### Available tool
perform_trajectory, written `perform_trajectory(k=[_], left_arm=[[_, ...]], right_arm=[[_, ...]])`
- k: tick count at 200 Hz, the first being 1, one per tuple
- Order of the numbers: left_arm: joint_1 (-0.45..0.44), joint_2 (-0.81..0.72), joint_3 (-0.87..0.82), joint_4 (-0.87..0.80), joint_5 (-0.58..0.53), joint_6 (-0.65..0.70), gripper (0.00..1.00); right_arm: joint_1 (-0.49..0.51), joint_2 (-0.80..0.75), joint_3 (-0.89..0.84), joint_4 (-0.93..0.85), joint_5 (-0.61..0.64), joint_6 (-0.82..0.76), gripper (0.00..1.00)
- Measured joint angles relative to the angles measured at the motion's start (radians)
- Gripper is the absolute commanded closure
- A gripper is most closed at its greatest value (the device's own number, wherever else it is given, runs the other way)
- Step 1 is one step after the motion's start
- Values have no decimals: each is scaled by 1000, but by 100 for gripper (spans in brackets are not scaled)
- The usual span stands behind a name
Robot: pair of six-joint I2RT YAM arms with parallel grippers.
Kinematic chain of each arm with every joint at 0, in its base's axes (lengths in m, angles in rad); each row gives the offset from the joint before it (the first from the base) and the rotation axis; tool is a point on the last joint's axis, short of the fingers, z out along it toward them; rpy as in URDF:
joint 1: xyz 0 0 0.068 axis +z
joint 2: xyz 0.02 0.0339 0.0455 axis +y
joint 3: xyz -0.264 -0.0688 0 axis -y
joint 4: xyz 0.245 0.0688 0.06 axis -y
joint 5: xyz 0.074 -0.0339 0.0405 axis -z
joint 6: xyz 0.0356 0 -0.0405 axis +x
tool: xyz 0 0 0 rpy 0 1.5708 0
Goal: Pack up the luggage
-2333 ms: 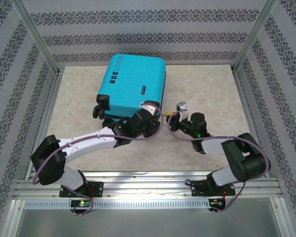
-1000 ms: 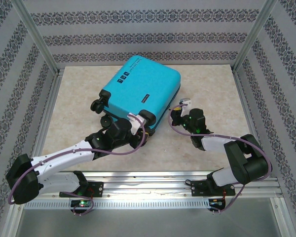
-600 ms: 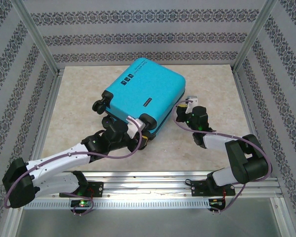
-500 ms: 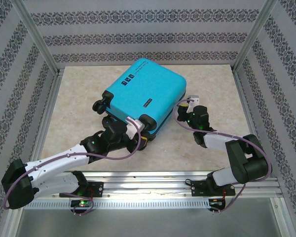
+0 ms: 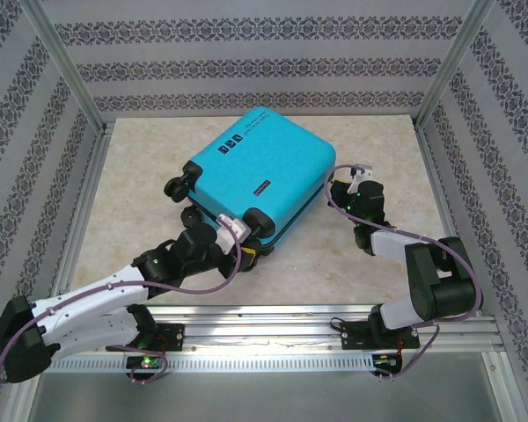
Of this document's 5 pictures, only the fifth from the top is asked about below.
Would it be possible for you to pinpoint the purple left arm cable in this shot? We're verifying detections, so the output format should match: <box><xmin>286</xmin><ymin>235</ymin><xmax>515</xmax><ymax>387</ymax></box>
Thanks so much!
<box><xmin>0</xmin><ymin>219</ymin><xmax>244</xmax><ymax>388</ymax></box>

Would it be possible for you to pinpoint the left controller circuit board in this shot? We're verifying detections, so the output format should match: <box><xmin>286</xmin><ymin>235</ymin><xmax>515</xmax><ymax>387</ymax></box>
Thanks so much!
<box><xmin>127</xmin><ymin>355</ymin><xmax>168</xmax><ymax>371</ymax></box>

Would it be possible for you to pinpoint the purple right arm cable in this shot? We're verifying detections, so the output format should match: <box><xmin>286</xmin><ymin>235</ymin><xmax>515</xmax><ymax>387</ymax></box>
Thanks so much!
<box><xmin>324</xmin><ymin>163</ymin><xmax>486</xmax><ymax>383</ymax></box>

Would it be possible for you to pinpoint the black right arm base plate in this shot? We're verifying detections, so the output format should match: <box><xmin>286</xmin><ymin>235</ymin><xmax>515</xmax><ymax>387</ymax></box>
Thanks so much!
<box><xmin>341</xmin><ymin>319</ymin><xmax>422</xmax><ymax>352</ymax></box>

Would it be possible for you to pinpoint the white slotted cable duct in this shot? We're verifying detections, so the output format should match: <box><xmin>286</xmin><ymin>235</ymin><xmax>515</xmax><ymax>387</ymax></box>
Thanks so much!
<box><xmin>41</xmin><ymin>354</ymin><xmax>376</xmax><ymax>375</ymax></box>

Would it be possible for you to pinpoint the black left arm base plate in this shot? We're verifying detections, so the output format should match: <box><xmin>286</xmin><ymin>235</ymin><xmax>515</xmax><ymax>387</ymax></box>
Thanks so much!
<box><xmin>105</xmin><ymin>323</ymin><xmax>186</xmax><ymax>353</ymax></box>

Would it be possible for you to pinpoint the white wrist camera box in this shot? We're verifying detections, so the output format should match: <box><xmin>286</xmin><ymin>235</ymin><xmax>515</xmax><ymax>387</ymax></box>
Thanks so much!
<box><xmin>345</xmin><ymin>163</ymin><xmax>375</xmax><ymax>195</ymax></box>
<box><xmin>215</xmin><ymin>214</ymin><xmax>253</xmax><ymax>256</ymax></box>

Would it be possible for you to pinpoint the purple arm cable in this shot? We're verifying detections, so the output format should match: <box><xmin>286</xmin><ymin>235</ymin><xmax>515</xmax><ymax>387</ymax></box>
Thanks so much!
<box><xmin>324</xmin><ymin>163</ymin><xmax>486</xmax><ymax>383</ymax></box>
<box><xmin>0</xmin><ymin>219</ymin><xmax>244</xmax><ymax>388</ymax></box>

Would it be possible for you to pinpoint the aluminium rail beam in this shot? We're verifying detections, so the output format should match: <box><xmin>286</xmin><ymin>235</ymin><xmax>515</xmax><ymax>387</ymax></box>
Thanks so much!
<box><xmin>26</xmin><ymin>301</ymin><xmax>505</xmax><ymax>353</ymax></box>

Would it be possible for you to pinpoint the teal hard-shell wheeled suitcase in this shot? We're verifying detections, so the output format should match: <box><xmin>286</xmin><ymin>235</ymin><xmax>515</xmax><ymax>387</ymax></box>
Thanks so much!
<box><xmin>164</xmin><ymin>106</ymin><xmax>338</xmax><ymax>257</ymax></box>

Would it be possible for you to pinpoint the controller circuit board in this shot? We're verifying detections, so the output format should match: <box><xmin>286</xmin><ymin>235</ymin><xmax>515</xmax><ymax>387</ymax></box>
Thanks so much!
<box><xmin>127</xmin><ymin>355</ymin><xmax>168</xmax><ymax>371</ymax></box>
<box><xmin>373</xmin><ymin>353</ymin><xmax>405</xmax><ymax>368</ymax></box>

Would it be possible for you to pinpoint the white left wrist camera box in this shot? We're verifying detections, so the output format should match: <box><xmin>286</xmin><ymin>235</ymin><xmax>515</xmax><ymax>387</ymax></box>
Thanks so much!
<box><xmin>215</xmin><ymin>214</ymin><xmax>253</xmax><ymax>256</ymax></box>

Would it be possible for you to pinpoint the right controller circuit board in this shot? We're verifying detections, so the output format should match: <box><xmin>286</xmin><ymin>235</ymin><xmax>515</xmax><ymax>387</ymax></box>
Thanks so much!
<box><xmin>373</xmin><ymin>353</ymin><xmax>405</xmax><ymax>368</ymax></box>

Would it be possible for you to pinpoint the aluminium frame post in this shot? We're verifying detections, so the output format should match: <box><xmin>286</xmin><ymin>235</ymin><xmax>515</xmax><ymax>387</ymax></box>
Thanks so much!
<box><xmin>415</xmin><ymin>0</ymin><xmax>496</xmax><ymax>129</ymax></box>
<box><xmin>19</xmin><ymin>0</ymin><xmax>107</xmax><ymax>133</ymax></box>

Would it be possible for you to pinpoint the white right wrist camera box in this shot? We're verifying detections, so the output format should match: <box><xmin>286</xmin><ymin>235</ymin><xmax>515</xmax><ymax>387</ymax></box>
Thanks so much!
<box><xmin>345</xmin><ymin>163</ymin><xmax>375</xmax><ymax>195</ymax></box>

